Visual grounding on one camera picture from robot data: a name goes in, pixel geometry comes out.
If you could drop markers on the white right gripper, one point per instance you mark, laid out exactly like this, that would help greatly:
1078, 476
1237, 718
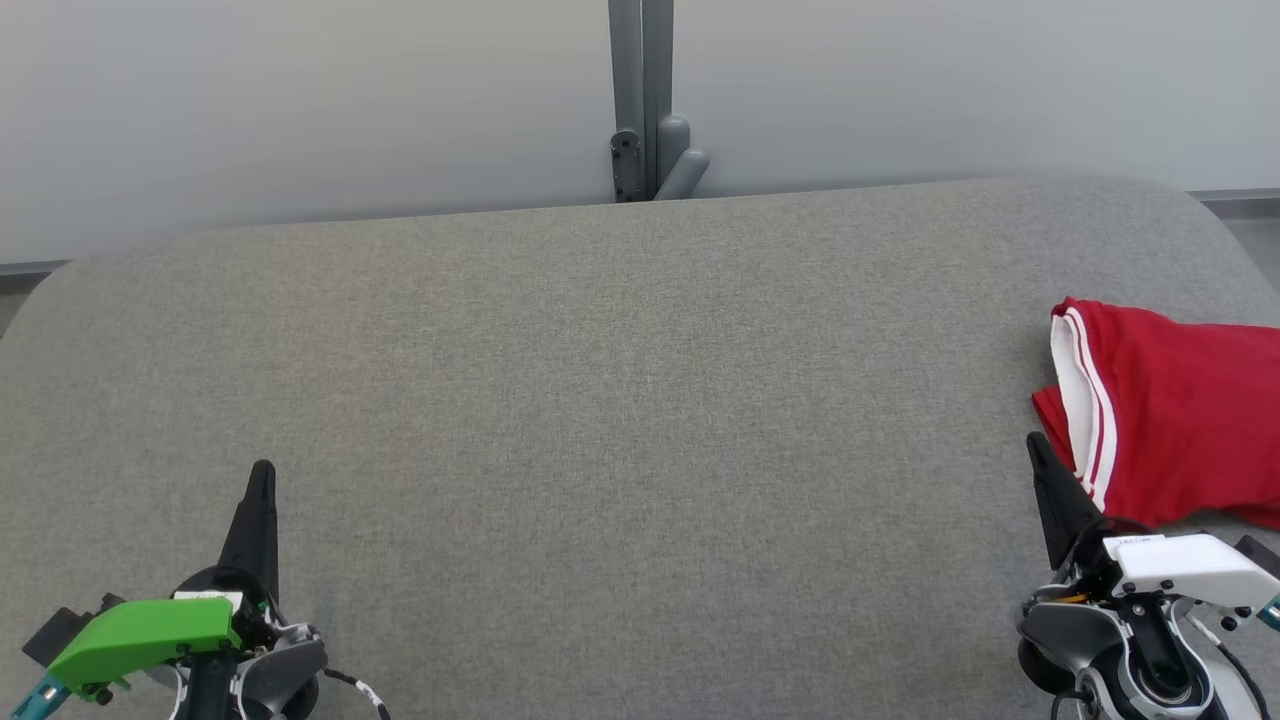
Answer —
1190, 565

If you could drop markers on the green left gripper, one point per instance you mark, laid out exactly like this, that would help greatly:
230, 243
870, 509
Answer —
150, 635

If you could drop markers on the red and white jersey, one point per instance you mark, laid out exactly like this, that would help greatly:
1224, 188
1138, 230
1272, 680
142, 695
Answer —
1180, 420

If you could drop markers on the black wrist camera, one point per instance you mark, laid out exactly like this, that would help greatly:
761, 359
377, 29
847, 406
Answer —
1265, 552
58, 622

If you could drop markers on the grey metal post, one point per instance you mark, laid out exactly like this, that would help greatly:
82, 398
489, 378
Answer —
640, 80

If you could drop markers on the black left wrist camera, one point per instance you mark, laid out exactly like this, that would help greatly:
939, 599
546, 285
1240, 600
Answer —
58, 622

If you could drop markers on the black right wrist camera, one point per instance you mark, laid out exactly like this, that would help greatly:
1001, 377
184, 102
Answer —
1265, 552

